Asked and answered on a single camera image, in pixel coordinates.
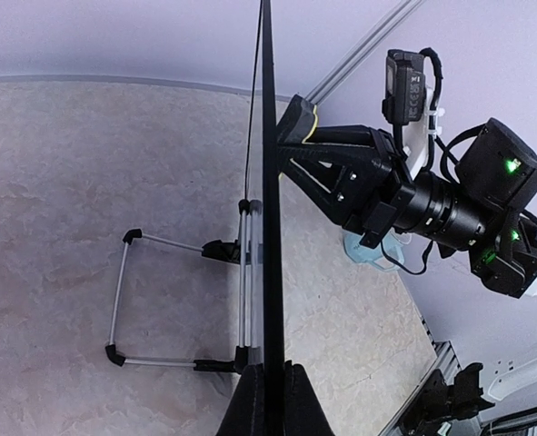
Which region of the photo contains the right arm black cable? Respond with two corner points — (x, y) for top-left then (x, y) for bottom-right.
(379, 46), (537, 276)

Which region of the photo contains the whiteboard wire stand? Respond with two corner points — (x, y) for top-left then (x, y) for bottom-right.
(104, 200), (264, 373)

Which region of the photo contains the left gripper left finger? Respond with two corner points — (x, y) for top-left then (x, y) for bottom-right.
(216, 364), (265, 436)

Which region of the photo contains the right aluminium corner post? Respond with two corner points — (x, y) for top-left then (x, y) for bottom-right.
(305, 0), (425, 105)

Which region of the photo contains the white whiteboard black frame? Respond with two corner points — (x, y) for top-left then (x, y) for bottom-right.
(245, 1), (285, 435)

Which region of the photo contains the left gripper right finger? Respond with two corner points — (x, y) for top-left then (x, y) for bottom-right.
(283, 361), (333, 436)

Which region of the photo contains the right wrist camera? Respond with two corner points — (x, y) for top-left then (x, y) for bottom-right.
(381, 48), (446, 181)

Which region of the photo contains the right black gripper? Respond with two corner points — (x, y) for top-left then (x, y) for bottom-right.
(277, 125), (416, 248)

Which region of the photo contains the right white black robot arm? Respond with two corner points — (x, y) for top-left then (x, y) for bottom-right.
(276, 118), (537, 298)

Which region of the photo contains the aluminium front rail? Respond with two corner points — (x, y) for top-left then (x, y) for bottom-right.
(376, 320), (537, 436)

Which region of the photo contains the yellow black whiteboard eraser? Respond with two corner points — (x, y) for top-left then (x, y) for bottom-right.
(276, 94), (318, 144)

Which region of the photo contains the light blue ceramic mug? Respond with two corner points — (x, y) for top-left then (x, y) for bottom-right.
(343, 230), (411, 273)

